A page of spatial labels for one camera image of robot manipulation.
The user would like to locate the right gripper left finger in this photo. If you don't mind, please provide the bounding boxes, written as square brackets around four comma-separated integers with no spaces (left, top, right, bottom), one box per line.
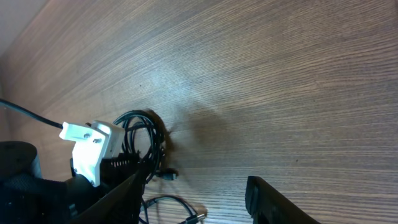
[70,172,145,224]

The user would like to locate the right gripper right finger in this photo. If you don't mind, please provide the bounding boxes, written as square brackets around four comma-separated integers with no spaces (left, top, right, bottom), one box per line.
[245,176,320,224]

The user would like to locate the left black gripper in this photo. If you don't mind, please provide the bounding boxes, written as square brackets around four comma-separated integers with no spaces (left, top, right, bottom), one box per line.
[99,153,140,196]

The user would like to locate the thick black usb cable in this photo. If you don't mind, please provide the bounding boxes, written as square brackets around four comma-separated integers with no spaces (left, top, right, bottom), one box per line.
[112,110,180,184]

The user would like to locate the thin black usb cable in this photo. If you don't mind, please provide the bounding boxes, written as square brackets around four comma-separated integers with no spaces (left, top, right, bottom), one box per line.
[138,195,208,224]

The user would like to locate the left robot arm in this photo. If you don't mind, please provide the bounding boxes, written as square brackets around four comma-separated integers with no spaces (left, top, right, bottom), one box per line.
[1,141,144,224]

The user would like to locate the left camera black cable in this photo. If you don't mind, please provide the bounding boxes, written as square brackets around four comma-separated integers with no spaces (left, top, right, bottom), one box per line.
[0,98,65,129]

